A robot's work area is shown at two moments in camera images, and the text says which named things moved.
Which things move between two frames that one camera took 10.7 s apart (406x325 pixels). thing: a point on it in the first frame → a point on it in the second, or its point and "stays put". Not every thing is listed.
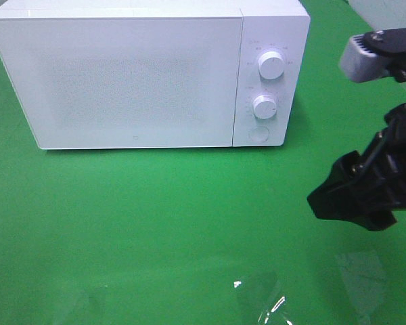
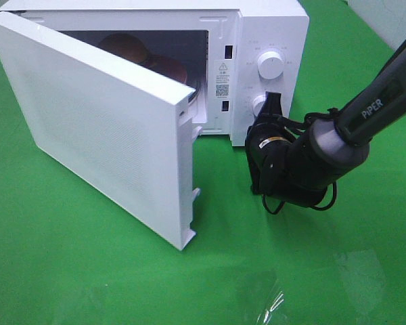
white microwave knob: (271, 65) stays put
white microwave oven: (152, 74) stays put
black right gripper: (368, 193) → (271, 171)
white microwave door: (91, 83) → (125, 131)
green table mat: (218, 235) stays put
